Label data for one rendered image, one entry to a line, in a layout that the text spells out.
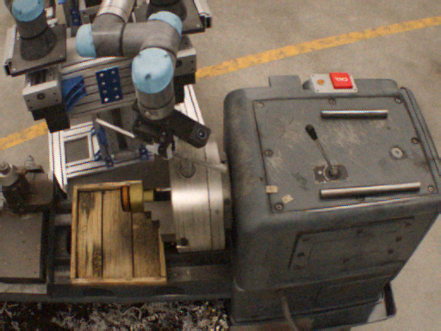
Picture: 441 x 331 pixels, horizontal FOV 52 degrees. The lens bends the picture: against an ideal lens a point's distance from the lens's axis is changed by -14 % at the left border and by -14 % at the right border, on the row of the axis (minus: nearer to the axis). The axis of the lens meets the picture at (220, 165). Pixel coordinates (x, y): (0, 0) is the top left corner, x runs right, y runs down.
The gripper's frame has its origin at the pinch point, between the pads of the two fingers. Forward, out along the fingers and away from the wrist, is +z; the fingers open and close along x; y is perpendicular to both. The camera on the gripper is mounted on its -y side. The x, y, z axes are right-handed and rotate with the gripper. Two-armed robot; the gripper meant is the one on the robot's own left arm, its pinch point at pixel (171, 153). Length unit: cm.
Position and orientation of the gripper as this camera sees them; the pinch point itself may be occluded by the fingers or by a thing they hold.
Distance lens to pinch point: 123.1
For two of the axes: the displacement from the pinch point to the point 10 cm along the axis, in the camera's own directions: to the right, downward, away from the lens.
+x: -3.4, 8.5, -4.1
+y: -9.4, -3.1, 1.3
